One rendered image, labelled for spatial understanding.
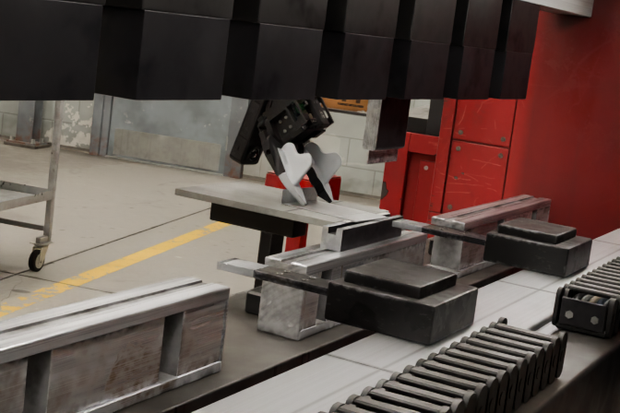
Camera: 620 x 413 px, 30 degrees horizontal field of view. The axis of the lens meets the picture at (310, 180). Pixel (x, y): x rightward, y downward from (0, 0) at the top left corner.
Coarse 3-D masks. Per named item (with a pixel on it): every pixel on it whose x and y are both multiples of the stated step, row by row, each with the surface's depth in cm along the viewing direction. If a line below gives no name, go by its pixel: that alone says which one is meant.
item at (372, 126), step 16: (368, 112) 157; (384, 112) 158; (400, 112) 163; (368, 128) 158; (384, 128) 159; (400, 128) 164; (368, 144) 158; (384, 144) 160; (400, 144) 165; (368, 160) 158; (384, 160) 163
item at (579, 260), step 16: (400, 224) 160; (416, 224) 160; (512, 224) 151; (528, 224) 152; (544, 224) 154; (464, 240) 156; (480, 240) 154; (496, 240) 149; (512, 240) 148; (528, 240) 147; (544, 240) 147; (560, 240) 148; (576, 240) 152; (496, 256) 149; (512, 256) 148; (528, 256) 147; (544, 256) 146; (560, 256) 145; (576, 256) 148; (544, 272) 146; (560, 272) 145
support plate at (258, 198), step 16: (176, 192) 168; (192, 192) 167; (208, 192) 168; (224, 192) 170; (240, 192) 172; (256, 192) 174; (272, 192) 176; (240, 208) 163; (256, 208) 162; (272, 208) 161; (288, 208) 162; (368, 208) 172; (320, 224) 157
